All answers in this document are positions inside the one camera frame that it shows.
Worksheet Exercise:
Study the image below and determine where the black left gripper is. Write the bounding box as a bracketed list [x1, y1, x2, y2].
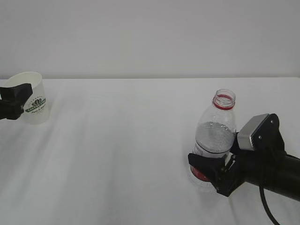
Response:
[0, 83, 33, 120]

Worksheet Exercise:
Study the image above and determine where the clear water bottle red label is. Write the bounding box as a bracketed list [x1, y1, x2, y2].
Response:
[188, 88, 237, 193]

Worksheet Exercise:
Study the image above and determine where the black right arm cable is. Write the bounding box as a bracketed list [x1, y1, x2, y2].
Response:
[258, 185, 282, 225]

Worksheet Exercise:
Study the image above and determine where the white paper cup green logo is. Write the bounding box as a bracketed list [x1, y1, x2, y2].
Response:
[4, 72, 50, 125]

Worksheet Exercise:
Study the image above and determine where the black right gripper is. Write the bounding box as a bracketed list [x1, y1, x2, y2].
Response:
[188, 132, 263, 196]

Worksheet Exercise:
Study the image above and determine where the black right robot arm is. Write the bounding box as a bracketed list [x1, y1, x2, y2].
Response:
[188, 113, 300, 201]

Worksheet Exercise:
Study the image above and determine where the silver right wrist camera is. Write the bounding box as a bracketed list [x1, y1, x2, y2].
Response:
[237, 113, 269, 150]

